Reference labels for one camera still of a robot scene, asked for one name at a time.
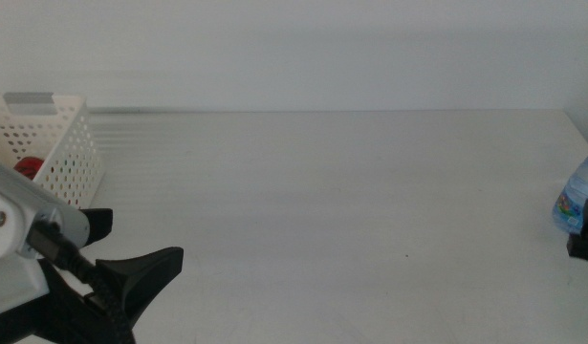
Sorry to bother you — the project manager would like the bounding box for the black braided camera cable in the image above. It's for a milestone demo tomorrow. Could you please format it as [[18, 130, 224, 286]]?
[[28, 222, 137, 344]]

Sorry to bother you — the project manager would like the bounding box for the red drink can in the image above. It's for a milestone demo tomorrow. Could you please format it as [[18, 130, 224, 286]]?
[[13, 156, 46, 182]]

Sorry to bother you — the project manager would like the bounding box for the small water bottle blue cap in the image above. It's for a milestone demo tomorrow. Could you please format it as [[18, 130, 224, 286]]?
[[552, 152, 588, 235]]

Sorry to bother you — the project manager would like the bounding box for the grey basket handle strip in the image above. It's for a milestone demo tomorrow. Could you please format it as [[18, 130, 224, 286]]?
[[2, 91, 55, 116]]

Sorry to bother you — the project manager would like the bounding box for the white perforated plastic basket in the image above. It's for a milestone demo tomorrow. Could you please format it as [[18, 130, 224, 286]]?
[[0, 93, 105, 211]]

